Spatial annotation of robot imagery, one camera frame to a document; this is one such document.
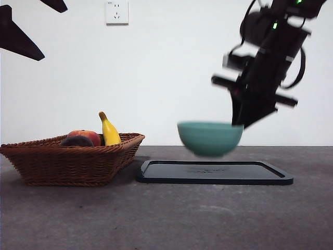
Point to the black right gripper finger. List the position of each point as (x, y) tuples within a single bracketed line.
[(238, 112), (257, 112)]

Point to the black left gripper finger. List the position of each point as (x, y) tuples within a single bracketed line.
[(15, 36), (56, 5)]

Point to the teal ribbed bowl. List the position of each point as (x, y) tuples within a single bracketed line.
[(210, 140)]

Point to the dark red plum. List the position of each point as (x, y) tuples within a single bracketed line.
[(76, 142)]

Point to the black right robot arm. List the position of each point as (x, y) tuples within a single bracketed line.
[(275, 57)]

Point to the black rectangular tray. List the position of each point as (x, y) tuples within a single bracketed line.
[(161, 174)]

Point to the red orange peach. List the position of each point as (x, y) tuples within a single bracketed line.
[(89, 136)]

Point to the yellow banana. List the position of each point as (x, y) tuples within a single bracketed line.
[(110, 132)]

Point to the brown wicker basket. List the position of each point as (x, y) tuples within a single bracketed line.
[(65, 166)]

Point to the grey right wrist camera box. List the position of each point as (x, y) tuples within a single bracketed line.
[(234, 61)]

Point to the white wall socket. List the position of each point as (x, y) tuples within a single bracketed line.
[(117, 13)]

